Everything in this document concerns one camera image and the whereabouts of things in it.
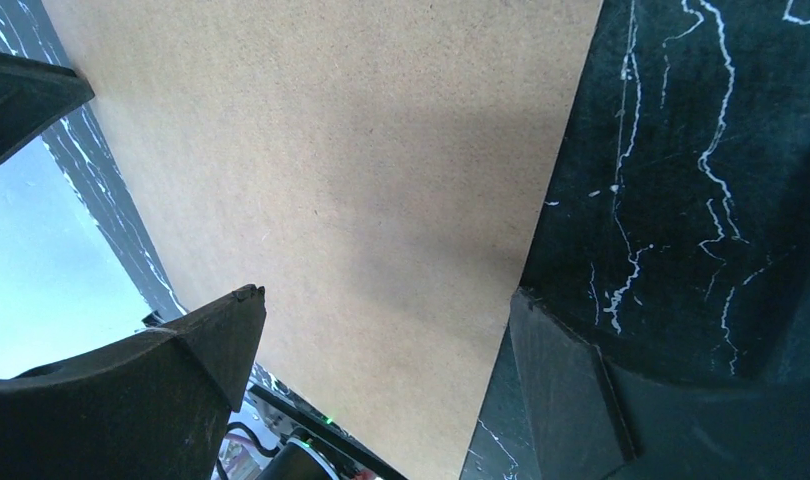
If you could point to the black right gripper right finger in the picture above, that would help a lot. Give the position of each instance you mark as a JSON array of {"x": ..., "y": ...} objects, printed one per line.
[{"x": 592, "y": 419}]

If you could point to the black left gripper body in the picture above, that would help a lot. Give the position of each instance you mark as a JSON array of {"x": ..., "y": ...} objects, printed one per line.
[{"x": 33, "y": 96}]

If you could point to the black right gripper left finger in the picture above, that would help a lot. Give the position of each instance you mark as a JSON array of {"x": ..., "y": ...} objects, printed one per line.
[{"x": 154, "y": 405}]

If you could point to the brown cardboard backing board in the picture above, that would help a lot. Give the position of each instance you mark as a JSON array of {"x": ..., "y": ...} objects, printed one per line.
[{"x": 378, "y": 166}]

